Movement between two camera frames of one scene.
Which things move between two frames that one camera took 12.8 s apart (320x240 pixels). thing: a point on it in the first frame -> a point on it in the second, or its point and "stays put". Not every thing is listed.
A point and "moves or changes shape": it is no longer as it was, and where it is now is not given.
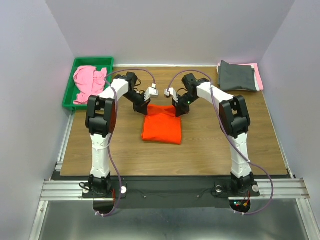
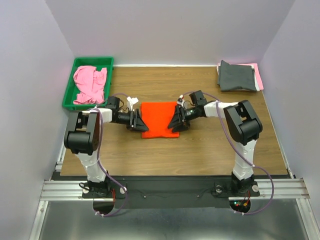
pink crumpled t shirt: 88,81 stays put
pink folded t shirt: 258,75 stays put
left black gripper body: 137,100 -> 131,126
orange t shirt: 162,125 moves or changes shape
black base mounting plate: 174,192 stays put
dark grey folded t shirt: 236,77 stays put
